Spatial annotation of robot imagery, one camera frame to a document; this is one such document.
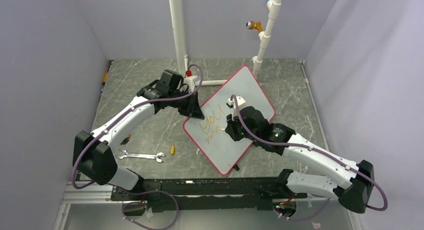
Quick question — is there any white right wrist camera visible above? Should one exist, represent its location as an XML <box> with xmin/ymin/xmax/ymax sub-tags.
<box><xmin>226</xmin><ymin>95</ymin><xmax>246</xmax><ymax>120</ymax></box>

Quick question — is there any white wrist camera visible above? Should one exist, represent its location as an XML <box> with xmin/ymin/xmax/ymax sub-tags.
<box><xmin>183</xmin><ymin>70</ymin><xmax>200</xmax><ymax>88</ymax></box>
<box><xmin>226</xmin><ymin>95</ymin><xmax>246</xmax><ymax>120</ymax></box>

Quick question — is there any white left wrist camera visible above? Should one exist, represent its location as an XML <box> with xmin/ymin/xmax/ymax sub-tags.
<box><xmin>183</xmin><ymin>70</ymin><xmax>200</xmax><ymax>88</ymax></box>

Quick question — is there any orange black hex key set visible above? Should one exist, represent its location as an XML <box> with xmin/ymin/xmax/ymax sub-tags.
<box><xmin>120</xmin><ymin>135</ymin><xmax>130</xmax><ymax>145</ymax></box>

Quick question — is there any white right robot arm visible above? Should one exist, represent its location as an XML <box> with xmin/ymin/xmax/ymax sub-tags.
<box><xmin>224</xmin><ymin>106</ymin><xmax>375</xmax><ymax>213</ymax></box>

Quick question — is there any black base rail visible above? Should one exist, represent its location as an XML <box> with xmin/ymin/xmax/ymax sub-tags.
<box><xmin>110</xmin><ymin>177</ymin><xmax>307</xmax><ymax>213</ymax></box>

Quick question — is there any white PVC pipe frame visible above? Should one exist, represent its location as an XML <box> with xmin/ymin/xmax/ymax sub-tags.
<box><xmin>168</xmin><ymin>0</ymin><xmax>283</xmax><ymax>76</ymax></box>

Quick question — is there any silver open-end wrench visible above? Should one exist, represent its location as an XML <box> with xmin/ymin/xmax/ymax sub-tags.
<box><xmin>116</xmin><ymin>149</ymin><xmax>166</xmax><ymax>163</ymax></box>

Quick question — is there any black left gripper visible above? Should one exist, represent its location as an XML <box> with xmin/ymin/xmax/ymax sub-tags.
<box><xmin>168</xmin><ymin>89</ymin><xmax>204</xmax><ymax>119</ymax></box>

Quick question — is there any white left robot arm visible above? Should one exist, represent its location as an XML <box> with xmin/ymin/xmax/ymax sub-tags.
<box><xmin>71</xmin><ymin>70</ymin><xmax>205</xmax><ymax>200</ymax></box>

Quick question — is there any pink framed whiteboard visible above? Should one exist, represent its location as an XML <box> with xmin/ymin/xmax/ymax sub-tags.
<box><xmin>182</xmin><ymin>65</ymin><xmax>277</xmax><ymax>176</ymax></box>

